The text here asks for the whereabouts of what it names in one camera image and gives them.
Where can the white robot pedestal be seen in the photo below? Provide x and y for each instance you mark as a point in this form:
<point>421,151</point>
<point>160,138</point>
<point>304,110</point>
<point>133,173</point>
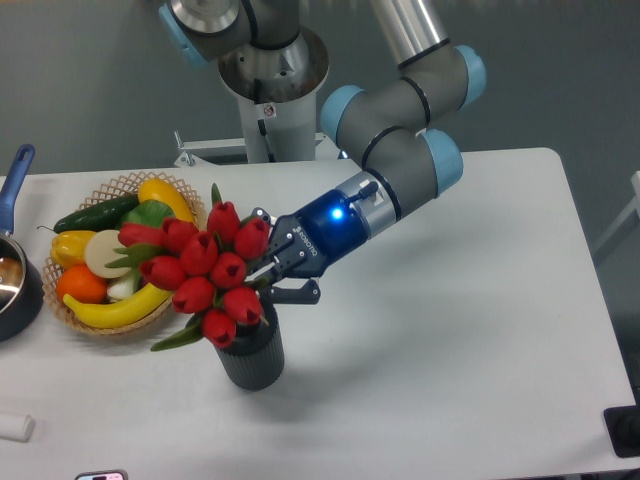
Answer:
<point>275,92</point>

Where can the white cylinder object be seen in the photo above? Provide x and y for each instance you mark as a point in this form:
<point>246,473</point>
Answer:
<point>16,427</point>

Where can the smartphone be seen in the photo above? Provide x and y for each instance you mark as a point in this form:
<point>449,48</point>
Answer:
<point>110,474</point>

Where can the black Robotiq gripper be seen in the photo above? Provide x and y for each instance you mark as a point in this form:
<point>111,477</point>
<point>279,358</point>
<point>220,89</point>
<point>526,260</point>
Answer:
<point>305,243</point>

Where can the white frame at right edge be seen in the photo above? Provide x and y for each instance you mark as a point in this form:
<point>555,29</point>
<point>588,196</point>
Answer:
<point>626,221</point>

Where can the black device at table edge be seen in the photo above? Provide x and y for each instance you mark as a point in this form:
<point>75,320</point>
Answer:
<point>623,429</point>

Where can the dark pot with blue handle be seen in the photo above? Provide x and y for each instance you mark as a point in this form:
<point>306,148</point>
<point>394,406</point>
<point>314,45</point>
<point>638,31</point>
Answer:
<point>21,286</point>

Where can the orange fruit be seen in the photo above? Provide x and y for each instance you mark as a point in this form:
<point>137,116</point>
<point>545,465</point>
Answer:
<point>82,284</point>

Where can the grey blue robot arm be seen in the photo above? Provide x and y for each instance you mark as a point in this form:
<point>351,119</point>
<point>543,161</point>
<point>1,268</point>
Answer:
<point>403,161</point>

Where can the red tulip bouquet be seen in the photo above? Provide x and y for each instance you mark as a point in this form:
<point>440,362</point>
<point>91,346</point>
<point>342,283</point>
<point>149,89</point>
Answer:
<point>204,270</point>

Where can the yellow squash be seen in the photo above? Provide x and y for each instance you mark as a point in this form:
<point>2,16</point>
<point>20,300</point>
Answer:
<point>164,192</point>

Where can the round beige onion slice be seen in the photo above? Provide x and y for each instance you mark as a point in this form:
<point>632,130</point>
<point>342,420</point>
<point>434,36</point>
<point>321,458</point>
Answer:
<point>101,250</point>

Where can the yellow banana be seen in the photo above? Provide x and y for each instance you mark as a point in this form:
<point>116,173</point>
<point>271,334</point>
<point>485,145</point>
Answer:
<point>119,314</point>

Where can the green cucumber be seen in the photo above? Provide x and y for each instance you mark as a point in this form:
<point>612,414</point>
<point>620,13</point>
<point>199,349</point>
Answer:
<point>97,217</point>

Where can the yellow bell pepper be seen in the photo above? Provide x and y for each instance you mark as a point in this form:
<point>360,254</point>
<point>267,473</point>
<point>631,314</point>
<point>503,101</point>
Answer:
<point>68,248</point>

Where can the green leafy bok choy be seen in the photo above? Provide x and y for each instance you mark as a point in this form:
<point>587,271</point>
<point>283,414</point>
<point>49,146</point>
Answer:
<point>149,213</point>

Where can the woven wicker basket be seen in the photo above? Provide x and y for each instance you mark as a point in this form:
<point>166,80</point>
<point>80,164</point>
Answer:
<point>116,187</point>

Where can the dark grey ribbed vase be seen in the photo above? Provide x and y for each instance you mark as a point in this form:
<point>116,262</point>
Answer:
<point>255,359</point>

